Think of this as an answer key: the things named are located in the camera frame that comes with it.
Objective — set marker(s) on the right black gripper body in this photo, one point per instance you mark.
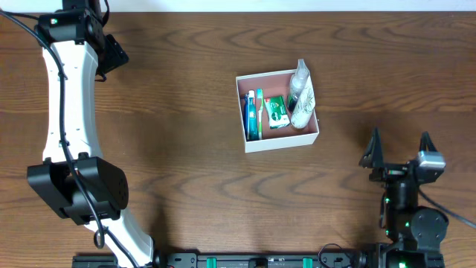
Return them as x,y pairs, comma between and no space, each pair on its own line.
398,172

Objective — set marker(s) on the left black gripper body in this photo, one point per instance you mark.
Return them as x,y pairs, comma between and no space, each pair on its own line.
115,54

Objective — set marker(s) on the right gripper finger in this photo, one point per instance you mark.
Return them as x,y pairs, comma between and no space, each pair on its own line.
426,144
373,155

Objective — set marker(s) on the white leaf-print lotion tube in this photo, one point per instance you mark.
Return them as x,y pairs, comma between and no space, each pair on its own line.
304,107

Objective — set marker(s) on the green soap bar pack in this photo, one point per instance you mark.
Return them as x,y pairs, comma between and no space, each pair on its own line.
276,111

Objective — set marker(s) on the clear pump soap bottle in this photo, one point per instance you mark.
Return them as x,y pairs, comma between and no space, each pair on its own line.
297,84

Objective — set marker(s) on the teal toothpaste tube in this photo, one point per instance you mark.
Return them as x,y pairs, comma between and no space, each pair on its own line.
252,117

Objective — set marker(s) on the green white toothbrush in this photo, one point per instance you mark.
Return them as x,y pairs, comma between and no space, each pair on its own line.
260,99

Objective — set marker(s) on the blue disposable razor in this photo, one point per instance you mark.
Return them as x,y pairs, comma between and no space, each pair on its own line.
245,115

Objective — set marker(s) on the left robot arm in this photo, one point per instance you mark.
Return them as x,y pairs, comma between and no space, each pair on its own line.
74,179

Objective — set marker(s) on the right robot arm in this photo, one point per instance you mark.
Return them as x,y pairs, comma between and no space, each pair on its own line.
415,231

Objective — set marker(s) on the white box pink interior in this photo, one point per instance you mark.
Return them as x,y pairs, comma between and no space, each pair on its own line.
273,83

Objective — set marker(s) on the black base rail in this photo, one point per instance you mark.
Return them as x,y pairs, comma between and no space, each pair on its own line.
327,258

